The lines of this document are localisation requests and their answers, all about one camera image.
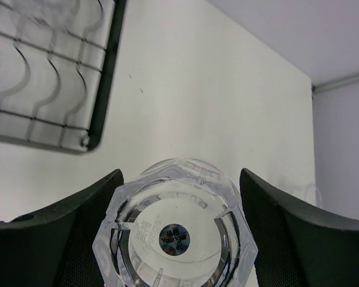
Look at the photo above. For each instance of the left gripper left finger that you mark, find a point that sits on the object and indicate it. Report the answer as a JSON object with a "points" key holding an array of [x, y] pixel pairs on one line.
{"points": [[52, 246]]}

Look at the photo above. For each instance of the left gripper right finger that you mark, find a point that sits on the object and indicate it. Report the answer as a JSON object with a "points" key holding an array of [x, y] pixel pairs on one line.
{"points": [[298, 244]]}

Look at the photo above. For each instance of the black wire dish rack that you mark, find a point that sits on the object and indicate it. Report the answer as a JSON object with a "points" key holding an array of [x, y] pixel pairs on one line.
{"points": [[57, 62]]}

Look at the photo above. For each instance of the right aluminium frame post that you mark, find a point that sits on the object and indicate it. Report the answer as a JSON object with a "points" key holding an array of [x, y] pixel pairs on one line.
{"points": [[336, 83]]}

